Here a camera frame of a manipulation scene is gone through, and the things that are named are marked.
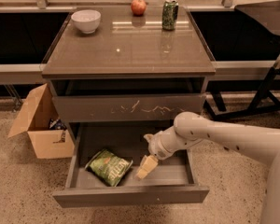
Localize packets inside cardboard box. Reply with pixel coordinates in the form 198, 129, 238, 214
49, 119, 67, 143

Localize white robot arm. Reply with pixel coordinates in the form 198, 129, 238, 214
136, 112, 280, 224

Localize white ceramic bowl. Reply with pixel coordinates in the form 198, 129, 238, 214
71, 9, 101, 34

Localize grey drawer cabinet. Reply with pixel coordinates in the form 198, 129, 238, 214
43, 7, 215, 135

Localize open cardboard box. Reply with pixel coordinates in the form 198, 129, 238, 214
8, 84, 75, 159

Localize open grey middle drawer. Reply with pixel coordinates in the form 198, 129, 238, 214
52, 120, 210, 209

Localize green jalapeno chip bag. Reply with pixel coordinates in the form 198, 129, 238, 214
85, 148, 133, 187

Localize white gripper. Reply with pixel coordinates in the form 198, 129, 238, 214
135, 127, 201, 180

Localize green soda can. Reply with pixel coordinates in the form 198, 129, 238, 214
162, 0, 179, 31

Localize dark side table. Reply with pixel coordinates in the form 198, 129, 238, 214
204, 0, 280, 121

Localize scratched grey top drawer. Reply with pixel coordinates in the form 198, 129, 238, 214
52, 78, 205, 122

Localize red apple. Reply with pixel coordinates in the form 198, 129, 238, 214
131, 0, 147, 16

